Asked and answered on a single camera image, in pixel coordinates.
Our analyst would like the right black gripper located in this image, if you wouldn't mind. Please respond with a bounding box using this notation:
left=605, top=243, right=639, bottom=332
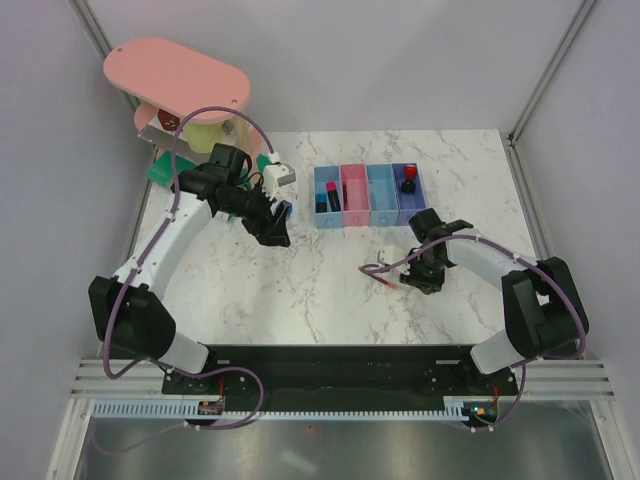
left=399, top=251, right=445, bottom=294

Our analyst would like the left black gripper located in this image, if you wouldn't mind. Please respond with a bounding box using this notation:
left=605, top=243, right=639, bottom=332
left=219, top=178, right=290, bottom=248

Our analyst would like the blue pencil sharpener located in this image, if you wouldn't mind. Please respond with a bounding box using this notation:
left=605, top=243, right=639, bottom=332
left=277, top=200, right=293, bottom=218

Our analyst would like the blue cap black highlighter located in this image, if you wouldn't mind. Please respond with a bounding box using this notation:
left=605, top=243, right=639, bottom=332
left=315, top=193, right=327, bottom=213

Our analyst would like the purple drawer bin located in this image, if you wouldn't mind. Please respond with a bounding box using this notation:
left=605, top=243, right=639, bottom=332
left=392, top=163, right=427, bottom=226

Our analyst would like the pink cap black highlighter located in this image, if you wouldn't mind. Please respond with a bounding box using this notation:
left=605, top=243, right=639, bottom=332
left=326, top=181, right=341, bottom=212

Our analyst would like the light blue drawer bin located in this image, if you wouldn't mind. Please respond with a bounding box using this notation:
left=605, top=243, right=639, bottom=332
left=312, top=166, right=344, bottom=229

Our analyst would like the red black round stamp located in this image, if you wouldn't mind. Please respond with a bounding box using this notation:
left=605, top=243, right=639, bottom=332
left=400, top=164, right=418, bottom=195

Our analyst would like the pink drawer bin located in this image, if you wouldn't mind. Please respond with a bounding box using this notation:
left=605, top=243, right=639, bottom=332
left=340, top=164, right=371, bottom=227

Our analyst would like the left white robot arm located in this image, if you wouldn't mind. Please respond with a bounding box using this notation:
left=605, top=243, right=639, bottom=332
left=88, top=144, right=296, bottom=393

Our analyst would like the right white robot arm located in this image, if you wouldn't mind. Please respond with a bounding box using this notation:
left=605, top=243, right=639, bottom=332
left=400, top=208, right=589, bottom=394

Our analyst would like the cream yellow cylinder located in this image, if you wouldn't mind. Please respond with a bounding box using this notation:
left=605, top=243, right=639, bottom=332
left=183, top=121, right=225, bottom=154

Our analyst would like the dark red card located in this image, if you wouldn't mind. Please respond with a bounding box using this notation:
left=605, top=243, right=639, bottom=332
left=156, top=109, right=181, bottom=132

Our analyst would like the white silver box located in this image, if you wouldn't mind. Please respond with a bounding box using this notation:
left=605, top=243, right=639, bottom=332
left=138, top=123, right=237, bottom=150

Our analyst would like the pink tiered shelf stand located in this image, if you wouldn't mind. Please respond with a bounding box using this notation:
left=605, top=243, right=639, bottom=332
left=102, top=35, right=263, bottom=171

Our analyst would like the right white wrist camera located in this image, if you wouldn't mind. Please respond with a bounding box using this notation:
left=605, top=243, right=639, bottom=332
left=377, top=245, right=405, bottom=266

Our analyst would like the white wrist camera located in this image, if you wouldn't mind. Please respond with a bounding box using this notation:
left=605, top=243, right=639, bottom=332
left=377, top=245, right=405, bottom=266
left=262, top=163, right=296, bottom=199

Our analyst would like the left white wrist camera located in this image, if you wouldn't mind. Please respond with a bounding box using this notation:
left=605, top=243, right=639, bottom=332
left=262, top=163, right=296, bottom=199

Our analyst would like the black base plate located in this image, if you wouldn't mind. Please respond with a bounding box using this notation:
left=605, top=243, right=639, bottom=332
left=162, top=345, right=518, bottom=411

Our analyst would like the light blue cable duct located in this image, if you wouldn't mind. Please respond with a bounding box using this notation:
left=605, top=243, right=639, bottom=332
left=91, top=398, right=496, bottom=421

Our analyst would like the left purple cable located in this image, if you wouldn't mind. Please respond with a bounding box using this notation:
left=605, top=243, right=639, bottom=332
left=89, top=106, right=279, bottom=456

